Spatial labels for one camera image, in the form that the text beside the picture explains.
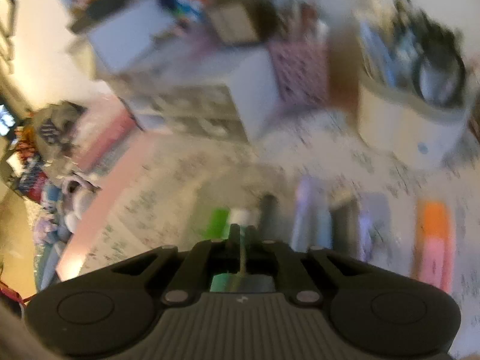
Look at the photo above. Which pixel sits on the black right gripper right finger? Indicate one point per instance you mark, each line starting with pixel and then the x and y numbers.
pixel 251 242

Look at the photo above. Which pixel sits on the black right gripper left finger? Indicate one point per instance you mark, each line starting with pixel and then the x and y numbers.
pixel 234 249

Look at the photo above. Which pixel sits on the green highlighter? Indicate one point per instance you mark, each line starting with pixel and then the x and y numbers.
pixel 216 224

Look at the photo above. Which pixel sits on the black marker pen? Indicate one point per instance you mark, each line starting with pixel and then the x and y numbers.
pixel 267 216

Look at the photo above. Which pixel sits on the white green glue stick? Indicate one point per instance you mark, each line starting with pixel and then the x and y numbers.
pixel 238 221

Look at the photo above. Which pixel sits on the orange pink wide highlighter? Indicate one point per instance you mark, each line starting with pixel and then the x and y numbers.
pixel 435 245

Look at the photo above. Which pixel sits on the floral table mat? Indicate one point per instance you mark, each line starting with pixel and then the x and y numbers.
pixel 165 187

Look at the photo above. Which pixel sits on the white desktop drawer organizer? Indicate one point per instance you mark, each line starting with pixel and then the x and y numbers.
pixel 227 94

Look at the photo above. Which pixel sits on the white lilac plush bag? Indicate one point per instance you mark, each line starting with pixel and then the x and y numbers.
pixel 77 196

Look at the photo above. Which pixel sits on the blue monkey plush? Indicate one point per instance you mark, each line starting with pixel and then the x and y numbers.
pixel 50 237

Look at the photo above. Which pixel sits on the pink folder stack in bag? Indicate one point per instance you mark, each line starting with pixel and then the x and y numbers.
pixel 76 137

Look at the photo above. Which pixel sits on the pink perforated pen cup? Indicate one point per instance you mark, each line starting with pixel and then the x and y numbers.
pixel 302 71

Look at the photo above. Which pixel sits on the white cloud-shaped pen holder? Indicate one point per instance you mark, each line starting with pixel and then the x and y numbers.
pixel 401 124

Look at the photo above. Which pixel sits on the white shelf box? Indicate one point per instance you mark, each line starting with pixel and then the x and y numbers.
pixel 123 37

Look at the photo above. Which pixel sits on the potted bamboo plant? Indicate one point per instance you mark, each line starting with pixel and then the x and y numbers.
pixel 242 22

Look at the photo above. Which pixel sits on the black magnifying glass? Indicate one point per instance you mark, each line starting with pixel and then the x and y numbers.
pixel 439 80

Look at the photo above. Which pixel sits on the dark green storage box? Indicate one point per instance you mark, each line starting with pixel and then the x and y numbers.
pixel 96 12

